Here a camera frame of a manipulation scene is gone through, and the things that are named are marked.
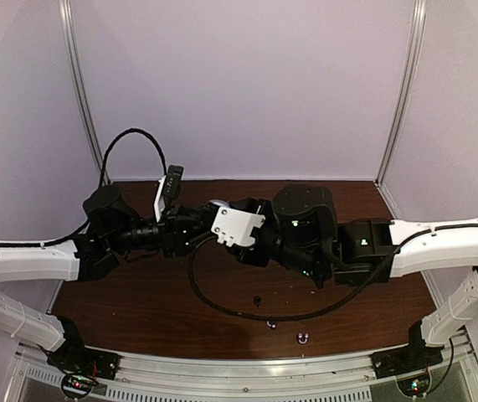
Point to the aluminium front rail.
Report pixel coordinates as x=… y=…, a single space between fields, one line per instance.
x=342 y=377

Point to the left aluminium post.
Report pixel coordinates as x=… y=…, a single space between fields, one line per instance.
x=68 y=29

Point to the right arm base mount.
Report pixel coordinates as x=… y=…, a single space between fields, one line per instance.
x=409 y=366

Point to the purple earbud charging case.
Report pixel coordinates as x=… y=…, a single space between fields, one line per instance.
x=219 y=206

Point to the aluminium post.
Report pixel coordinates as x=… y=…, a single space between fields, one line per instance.
x=416 y=37
x=68 y=29

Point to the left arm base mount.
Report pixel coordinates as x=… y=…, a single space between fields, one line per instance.
x=83 y=369

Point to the right aluminium post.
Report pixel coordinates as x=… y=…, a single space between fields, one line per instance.
x=416 y=37

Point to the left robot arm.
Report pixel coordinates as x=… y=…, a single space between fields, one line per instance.
x=114 y=229

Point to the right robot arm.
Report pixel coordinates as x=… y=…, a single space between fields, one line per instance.
x=298 y=228

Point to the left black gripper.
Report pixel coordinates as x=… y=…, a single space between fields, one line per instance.
x=178 y=229

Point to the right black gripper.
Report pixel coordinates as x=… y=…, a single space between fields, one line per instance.
x=251 y=205

